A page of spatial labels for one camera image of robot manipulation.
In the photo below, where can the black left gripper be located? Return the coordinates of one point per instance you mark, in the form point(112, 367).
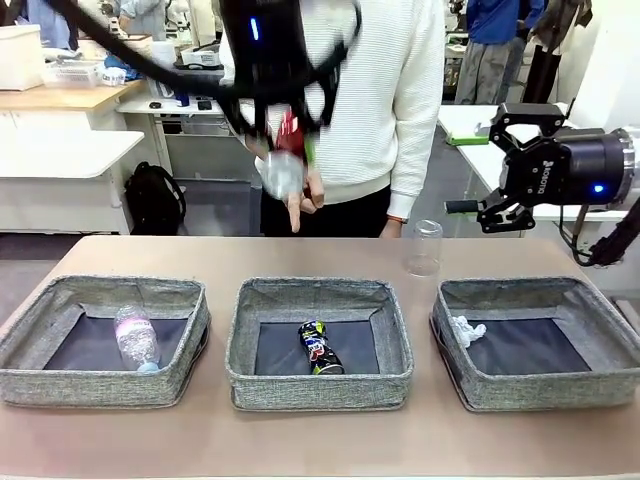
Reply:
point(265, 50)

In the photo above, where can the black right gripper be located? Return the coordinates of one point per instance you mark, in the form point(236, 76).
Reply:
point(585, 165)

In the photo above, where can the crushed red soda can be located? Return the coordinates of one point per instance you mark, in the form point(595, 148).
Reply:
point(285, 170)

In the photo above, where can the clear plastic cup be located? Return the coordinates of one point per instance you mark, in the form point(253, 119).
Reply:
point(424, 250)

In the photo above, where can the white paper ball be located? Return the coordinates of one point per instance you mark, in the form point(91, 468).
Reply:
point(467, 330)

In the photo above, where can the crushed blue soda can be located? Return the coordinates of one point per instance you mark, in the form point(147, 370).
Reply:
point(320, 350)

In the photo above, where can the clear plastic water bottle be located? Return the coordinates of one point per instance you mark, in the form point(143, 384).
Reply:
point(135, 340)

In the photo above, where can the person's right hand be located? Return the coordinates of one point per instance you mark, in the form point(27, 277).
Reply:
point(312, 195)

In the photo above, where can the person's left hand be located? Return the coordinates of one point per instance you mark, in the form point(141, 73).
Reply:
point(392, 230)

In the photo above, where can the large white table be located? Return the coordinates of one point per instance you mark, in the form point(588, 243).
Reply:
point(470, 160)

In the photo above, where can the bystander in black clothes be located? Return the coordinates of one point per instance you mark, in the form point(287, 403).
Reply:
point(545, 70)

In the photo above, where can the blue bottle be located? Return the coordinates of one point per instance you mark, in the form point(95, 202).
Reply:
point(184, 100)

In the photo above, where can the person in white sweater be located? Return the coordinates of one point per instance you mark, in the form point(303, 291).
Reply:
point(380, 100)

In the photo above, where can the white shelf desk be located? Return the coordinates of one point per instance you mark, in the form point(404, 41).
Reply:
point(175, 145)

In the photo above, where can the orange wristwatch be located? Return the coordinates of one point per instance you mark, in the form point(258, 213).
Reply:
point(397, 217)

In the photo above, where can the bystander in blue jacket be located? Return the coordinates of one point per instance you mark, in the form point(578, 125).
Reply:
point(490, 30)

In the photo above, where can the black backpack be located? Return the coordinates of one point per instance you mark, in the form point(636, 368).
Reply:
point(152, 200)

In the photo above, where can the cream plastic crate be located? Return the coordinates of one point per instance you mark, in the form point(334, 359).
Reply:
point(90, 50)

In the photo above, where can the wooden top counter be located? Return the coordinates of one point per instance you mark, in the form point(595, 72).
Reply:
point(50, 100)

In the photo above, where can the grey fabric basket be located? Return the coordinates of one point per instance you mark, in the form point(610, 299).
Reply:
point(315, 390)
point(100, 385)
point(550, 395)

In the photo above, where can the bystander in light blue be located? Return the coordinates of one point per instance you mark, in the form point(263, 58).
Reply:
point(50, 25)

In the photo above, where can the white storage box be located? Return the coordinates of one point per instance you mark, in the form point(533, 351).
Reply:
point(17, 57)

